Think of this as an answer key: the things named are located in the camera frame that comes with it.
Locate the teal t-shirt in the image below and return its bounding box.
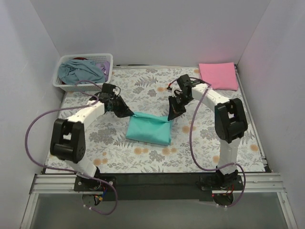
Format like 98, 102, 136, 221
126, 112, 173, 146

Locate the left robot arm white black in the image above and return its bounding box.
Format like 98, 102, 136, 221
50, 83, 134, 191

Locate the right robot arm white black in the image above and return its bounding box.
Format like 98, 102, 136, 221
167, 74, 248, 190

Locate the lilac t-shirt in basket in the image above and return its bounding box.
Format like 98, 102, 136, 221
90, 61, 110, 83

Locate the white plastic laundry basket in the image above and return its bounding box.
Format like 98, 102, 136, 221
53, 53, 113, 92

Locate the folded pink t-shirt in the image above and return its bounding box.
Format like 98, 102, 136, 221
199, 62, 238, 91

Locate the grey-blue t-shirt in basket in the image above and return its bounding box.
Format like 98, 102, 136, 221
57, 60, 95, 84

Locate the dark red garment in basket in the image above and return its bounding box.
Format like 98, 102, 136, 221
72, 57, 88, 61

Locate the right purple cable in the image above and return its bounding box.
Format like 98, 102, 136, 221
166, 76, 247, 208

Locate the purple cable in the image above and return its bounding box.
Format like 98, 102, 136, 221
166, 76, 247, 208
25, 80, 118, 215

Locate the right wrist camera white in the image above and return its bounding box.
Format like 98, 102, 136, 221
167, 85, 182, 97

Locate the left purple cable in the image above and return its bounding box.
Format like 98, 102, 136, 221
25, 80, 118, 215

